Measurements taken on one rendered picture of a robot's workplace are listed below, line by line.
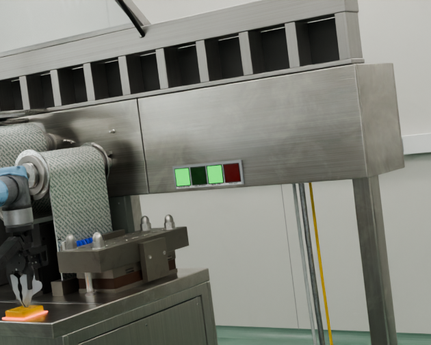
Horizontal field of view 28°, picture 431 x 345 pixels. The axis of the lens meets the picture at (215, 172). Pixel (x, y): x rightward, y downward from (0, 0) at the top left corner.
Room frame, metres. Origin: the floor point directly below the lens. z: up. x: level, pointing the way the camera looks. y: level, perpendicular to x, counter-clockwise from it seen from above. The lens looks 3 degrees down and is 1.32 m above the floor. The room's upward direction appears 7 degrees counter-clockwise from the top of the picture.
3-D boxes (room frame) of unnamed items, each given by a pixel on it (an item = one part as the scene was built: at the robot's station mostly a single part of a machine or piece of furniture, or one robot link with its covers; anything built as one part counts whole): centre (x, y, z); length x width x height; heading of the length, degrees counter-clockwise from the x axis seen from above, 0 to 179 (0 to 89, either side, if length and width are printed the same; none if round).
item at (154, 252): (2.47, 0.21, 0.96); 0.10 x 0.03 x 0.11; 144
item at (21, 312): (2.20, 0.54, 0.91); 0.07 x 0.07 x 0.02; 54
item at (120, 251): (2.51, 0.29, 1.00); 0.40 x 0.16 x 0.06; 144
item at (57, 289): (2.55, 0.41, 0.92); 0.28 x 0.04 x 0.04; 144
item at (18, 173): (2.21, 0.52, 1.23); 0.09 x 0.08 x 0.11; 166
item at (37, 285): (2.21, 0.51, 0.97); 0.06 x 0.03 x 0.09; 144
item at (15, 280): (2.23, 0.53, 0.97); 0.06 x 0.03 x 0.09; 144
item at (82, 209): (2.55, 0.41, 1.12); 0.23 x 0.01 x 0.18; 144
